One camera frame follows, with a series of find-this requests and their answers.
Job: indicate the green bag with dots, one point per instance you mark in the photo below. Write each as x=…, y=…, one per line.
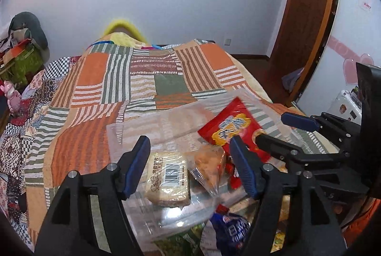
x=20, y=65

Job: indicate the pink heart wall sticker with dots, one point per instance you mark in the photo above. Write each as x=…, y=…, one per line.
x=354, y=68

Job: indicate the pink plush toy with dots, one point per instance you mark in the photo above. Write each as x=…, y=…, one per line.
x=13, y=96

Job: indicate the grey clothes pile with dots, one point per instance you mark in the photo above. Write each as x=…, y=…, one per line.
x=28, y=23

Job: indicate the blue snack packet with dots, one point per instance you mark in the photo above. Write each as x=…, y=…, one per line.
x=229, y=229

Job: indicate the wall socket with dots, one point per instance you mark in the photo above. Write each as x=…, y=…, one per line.
x=227, y=41

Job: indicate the clear plastic bag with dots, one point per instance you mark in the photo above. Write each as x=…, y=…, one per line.
x=166, y=125

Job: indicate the yellow fuzzy pillow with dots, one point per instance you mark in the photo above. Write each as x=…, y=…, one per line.
x=122, y=28

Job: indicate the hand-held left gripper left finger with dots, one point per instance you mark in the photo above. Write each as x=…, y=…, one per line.
x=137, y=166

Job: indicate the striped orange patchwork blanket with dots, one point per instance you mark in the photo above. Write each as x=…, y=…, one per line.
x=104, y=80

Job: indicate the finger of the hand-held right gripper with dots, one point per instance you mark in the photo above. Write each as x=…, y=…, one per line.
x=276, y=147
x=297, y=121

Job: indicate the checkered patchwork quilt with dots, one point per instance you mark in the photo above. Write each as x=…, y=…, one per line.
x=18, y=140

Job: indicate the orange pastry in clear wrapper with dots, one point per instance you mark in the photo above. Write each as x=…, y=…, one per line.
x=208, y=163

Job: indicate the grey bag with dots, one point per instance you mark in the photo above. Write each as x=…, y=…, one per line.
x=291, y=80

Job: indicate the green snack packet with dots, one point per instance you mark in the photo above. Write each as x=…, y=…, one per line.
x=184, y=244

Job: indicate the small red snack packet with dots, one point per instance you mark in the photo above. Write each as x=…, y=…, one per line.
x=233, y=178

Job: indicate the red wall sticker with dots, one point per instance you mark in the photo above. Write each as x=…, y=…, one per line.
x=367, y=5

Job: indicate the orange cloth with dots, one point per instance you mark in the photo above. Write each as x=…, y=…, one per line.
x=360, y=220

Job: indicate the white appliance with stickers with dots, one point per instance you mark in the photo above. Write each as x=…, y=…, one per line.
x=345, y=107

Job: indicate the beige cake packet with barcode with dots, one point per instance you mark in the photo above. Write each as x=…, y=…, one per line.
x=166, y=178

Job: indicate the orange cardboard box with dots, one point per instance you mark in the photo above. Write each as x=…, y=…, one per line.
x=18, y=49

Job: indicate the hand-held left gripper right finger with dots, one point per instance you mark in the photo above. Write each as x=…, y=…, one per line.
x=244, y=166

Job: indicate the brown wooden door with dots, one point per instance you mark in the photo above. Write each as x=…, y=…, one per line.
x=303, y=12

